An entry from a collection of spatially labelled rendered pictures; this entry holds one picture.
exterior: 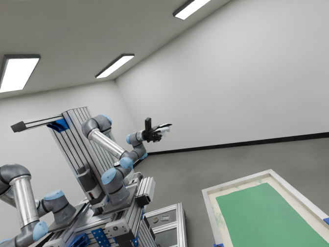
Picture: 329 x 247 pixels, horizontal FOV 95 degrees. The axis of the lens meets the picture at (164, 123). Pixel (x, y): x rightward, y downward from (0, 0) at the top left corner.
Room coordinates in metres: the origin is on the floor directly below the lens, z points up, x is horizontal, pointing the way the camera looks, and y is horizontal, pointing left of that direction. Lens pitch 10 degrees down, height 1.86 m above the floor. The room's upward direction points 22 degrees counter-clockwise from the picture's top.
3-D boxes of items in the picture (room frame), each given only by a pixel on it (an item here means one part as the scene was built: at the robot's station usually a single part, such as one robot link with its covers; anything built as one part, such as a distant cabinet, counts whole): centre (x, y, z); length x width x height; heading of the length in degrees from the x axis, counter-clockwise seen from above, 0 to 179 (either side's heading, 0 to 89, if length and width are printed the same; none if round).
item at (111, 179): (1.08, 0.53, 1.42); 0.13 x 0.12 x 0.14; 149
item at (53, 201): (1.13, 1.03, 1.42); 0.13 x 0.12 x 0.14; 115
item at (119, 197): (1.07, 0.53, 1.31); 0.15 x 0.15 x 0.10
